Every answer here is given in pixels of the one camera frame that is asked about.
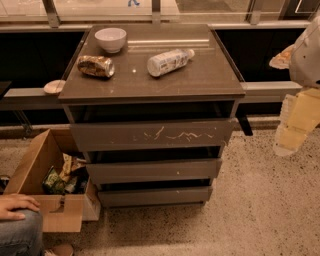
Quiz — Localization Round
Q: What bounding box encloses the tan shoe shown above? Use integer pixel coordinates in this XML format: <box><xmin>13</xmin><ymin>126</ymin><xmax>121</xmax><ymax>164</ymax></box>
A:
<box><xmin>44</xmin><ymin>244</ymin><xmax>74</xmax><ymax>256</ymax></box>

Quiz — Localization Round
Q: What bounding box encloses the grey three-drawer cabinet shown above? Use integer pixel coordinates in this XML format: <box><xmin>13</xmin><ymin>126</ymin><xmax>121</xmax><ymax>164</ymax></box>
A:
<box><xmin>59</xmin><ymin>24</ymin><xmax>244</xmax><ymax>207</ymax></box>

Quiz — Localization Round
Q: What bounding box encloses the grey bottom drawer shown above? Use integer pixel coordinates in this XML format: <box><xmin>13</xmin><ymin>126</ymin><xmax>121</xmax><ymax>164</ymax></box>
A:
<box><xmin>98</xmin><ymin>186</ymin><xmax>213</xmax><ymax>207</ymax></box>

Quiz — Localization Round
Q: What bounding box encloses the grey drawer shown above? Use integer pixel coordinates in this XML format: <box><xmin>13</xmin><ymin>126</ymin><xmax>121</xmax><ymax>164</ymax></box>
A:
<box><xmin>98</xmin><ymin>186</ymin><xmax>213</xmax><ymax>207</ymax></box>
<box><xmin>70</xmin><ymin>119</ymin><xmax>234</xmax><ymax>152</ymax></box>
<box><xmin>86</xmin><ymin>159</ymin><xmax>222</xmax><ymax>184</ymax></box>

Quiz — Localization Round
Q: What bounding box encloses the yellow snack wrapper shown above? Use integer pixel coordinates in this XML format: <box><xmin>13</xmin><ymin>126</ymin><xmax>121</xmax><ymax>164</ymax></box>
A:
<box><xmin>59</xmin><ymin>154</ymin><xmax>86</xmax><ymax>182</ymax></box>

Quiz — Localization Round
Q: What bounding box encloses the grey top drawer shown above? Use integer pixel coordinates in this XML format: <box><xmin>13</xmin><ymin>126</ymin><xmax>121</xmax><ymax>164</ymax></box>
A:
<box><xmin>70</xmin><ymin>119</ymin><xmax>234</xmax><ymax>152</ymax></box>

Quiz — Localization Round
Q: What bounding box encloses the clear plastic bottle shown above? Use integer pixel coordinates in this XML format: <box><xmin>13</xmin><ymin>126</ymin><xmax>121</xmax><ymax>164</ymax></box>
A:
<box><xmin>147</xmin><ymin>49</ymin><xmax>195</xmax><ymax>77</ymax></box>

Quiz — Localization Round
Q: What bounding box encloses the blue jeans leg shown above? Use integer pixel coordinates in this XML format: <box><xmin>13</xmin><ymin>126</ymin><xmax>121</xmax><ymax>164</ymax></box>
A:
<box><xmin>0</xmin><ymin>210</ymin><xmax>44</xmax><ymax>256</ymax></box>

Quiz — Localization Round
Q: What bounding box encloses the white ceramic bowl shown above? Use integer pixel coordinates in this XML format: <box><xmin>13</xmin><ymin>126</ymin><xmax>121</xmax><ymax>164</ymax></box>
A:
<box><xmin>95</xmin><ymin>28</ymin><xmax>127</xmax><ymax>53</ymax></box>

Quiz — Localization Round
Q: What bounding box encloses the metal window rail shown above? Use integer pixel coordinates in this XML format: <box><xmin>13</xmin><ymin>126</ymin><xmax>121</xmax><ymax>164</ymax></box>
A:
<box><xmin>1</xmin><ymin>79</ymin><xmax>301</xmax><ymax>111</ymax></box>

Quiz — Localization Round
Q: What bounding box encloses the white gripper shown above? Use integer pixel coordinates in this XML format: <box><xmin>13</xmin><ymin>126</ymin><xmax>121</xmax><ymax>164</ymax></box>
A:
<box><xmin>269</xmin><ymin>16</ymin><xmax>320</xmax><ymax>156</ymax></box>

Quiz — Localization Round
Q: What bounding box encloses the green snack bag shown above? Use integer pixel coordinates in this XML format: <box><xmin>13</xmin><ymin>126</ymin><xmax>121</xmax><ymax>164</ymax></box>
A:
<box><xmin>42</xmin><ymin>167</ymin><xmax>66</xmax><ymax>195</ymax></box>

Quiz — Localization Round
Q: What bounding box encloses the crushed brown can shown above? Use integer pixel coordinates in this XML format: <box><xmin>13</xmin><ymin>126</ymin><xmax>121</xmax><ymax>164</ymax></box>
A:
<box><xmin>77</xmin><ymin>55</ymin><xmax>115</xmax><ymax>78</ymax></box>

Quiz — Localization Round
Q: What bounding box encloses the brown cardboard box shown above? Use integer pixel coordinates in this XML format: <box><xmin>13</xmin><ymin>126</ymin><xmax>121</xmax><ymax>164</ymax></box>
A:
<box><xmin>5</xmin><ymin>129</ymin><xmax>101</xmax><ymax>232</ymax></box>

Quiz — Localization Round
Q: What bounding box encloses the person's bare hand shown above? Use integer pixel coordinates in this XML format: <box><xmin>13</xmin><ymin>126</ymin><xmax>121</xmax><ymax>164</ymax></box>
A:
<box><xmin>0</xmin><ymin>194</ymin><xmax>40</xmax><ymax>220</ymax></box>

